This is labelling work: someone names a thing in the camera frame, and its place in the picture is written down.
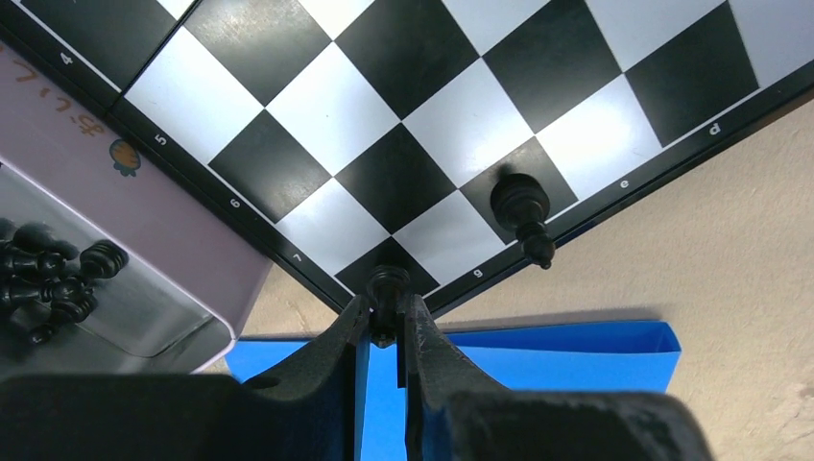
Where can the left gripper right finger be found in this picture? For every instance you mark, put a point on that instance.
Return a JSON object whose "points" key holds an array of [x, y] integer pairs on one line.
{"points": [[455, 411]]}

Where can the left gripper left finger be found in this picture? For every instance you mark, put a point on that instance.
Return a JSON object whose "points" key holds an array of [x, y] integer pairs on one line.
{"points": [[309, 406]]}

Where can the black chess rook corner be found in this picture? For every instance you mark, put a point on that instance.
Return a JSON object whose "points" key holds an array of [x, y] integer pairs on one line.
{"points": [[387, 287]]}

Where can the black chess piece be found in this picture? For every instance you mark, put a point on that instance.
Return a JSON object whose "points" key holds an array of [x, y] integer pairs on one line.
{"points": [[520, 205]]}

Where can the pile of black chess pieces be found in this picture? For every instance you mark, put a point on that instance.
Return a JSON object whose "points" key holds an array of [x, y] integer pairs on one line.
{"points": [[38, 270]]}

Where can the blue folder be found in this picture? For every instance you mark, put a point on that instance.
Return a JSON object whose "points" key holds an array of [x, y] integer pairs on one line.
{"points": [[610, 356]]}

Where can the black and silver chessboard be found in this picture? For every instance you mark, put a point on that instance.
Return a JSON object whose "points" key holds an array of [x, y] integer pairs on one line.
{"points": [[343, 135]]}

